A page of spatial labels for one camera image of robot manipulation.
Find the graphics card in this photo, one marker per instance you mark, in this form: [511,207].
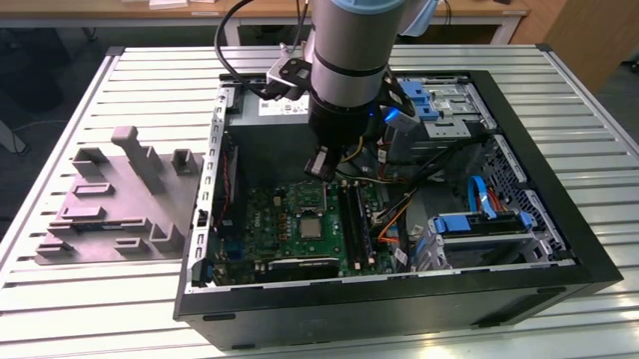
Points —
[299,267]

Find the small white box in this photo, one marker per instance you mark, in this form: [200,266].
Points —
[170,3]

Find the grey power supply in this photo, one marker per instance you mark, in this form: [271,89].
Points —
[270,157]

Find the green RAM stick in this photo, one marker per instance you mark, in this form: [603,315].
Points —
[107,226]

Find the green motherboard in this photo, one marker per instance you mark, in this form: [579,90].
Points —
[264,209]

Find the blue plastic drive carrier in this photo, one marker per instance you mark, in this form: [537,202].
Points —
[416,93]

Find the black RAM slot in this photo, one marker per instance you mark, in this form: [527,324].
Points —
[362,224]

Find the blue card latch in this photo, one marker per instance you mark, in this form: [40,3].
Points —
[206,273]

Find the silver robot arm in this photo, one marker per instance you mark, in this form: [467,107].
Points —
[350,45]

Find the hard disk in blue carrier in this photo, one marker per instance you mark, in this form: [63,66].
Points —
[454,224]

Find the wooden cabinet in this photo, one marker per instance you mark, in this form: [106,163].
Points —
[589,37]

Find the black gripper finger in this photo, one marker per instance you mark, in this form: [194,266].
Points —
[338,159]
[319,162]

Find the black camera silver bracket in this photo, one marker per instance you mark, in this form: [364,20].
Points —
[295,73]

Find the metal drive cage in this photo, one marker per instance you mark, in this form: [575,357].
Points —
[450,131]

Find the metal locking lever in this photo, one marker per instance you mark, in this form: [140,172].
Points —
[326,196]

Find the grey parts rack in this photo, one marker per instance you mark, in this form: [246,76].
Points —
[124,209]

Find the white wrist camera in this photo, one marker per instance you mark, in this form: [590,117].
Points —
[402,121]

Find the blue port connector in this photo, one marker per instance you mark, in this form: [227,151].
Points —
[235,251]

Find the black case fan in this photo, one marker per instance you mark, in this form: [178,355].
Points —
[231,209]

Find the black PC case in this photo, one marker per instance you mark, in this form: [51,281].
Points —
[399,318]

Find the blue-edged RAM stick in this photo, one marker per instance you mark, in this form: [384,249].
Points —
[370,245]

